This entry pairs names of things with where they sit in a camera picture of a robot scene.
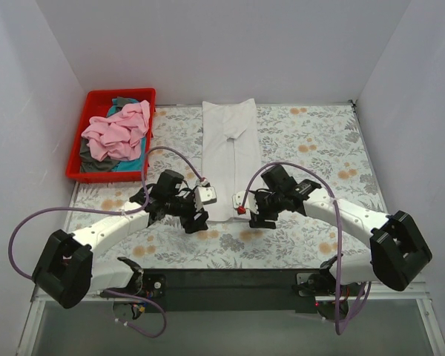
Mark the grey t shirt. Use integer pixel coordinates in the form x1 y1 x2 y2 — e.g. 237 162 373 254
78 95 140 174

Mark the white t shirt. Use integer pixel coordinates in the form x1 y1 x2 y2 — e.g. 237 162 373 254
202 99 262 223

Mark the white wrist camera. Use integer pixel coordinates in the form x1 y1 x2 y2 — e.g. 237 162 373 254
194 186 217 210
232 191 258 216

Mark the floral table mat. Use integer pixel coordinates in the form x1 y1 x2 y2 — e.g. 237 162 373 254
59 103 409 271

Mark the aluminium rail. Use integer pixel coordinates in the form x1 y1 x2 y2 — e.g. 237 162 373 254
30 269 431 306

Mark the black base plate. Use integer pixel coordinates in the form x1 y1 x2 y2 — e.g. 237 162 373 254
101 268 335 314

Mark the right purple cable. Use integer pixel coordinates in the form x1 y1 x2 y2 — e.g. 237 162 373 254
237 161 372 335

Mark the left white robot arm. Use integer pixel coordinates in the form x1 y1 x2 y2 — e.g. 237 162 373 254
32 170 217 309

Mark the purple cable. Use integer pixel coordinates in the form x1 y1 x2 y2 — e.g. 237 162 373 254
7 146 211 338
237 161 372 335

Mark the teal t shirt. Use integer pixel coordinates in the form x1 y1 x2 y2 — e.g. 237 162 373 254
107 97 147 172

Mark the pink t shirt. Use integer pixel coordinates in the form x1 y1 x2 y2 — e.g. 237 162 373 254
81 100 151 162

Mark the red plastic bin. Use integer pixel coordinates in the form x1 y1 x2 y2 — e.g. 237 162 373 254
65 88 156 184

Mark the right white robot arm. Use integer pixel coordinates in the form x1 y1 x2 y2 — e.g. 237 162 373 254
234 164 432 295

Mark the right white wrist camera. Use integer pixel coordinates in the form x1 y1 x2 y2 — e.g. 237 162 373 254
232 191 258 216

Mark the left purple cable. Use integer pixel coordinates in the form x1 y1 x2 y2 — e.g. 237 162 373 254
7 146 211 338

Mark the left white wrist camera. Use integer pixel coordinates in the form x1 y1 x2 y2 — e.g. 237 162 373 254
194 186 217 210

